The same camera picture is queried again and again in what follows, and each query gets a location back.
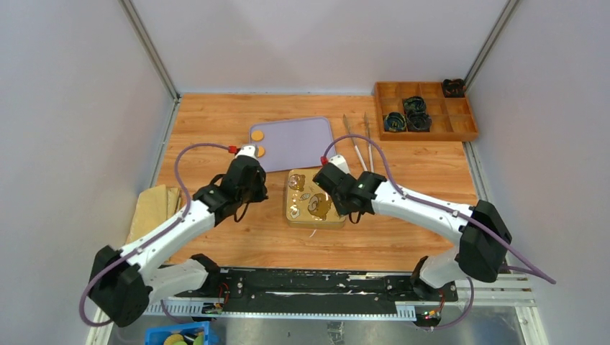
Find wooden compartment organizer box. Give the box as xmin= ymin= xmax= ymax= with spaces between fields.
xmin=373 ymin=81 xmax=479 ymax=142

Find metal kitchen tongs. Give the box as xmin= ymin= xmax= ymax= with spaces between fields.
xmin=342 ymin=112 xmax=375 ymax=173

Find silver square tin lid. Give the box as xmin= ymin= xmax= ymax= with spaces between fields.
xmin=284 ymin=169 xmax=347 ymax=229

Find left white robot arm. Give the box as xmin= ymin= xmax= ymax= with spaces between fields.
xmin=79 ymin=145 xmax=267 ymax=327

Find dark rolled sock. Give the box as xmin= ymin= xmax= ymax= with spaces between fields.
xmin=383 ymin=111 xmax=407 ymax=133
xmin=406 ymin=112 xmax=432 ymax=132
xmin=442 ymin=78 xmax=466 ymax=98
xmin=402 ymin=96 xmax=427 ymax=114

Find blue plastic bin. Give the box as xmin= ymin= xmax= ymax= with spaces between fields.
xmin=144 ymin=321 xmax=220 ymax=345

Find lavender plastic tray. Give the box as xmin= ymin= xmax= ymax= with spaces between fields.
xmin=249 ymin=116 xmax=334 ymax=173

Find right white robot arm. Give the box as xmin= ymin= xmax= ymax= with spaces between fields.
xmin=313 ymin=163 xmax=512 ymax=300

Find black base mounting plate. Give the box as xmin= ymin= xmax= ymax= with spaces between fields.
xmin=178 ymin=267 xmax=458 ymax=316

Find folded yellow cloth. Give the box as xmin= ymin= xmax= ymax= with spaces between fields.
xmin=125 ymin=185 xmax=182 ymax=244

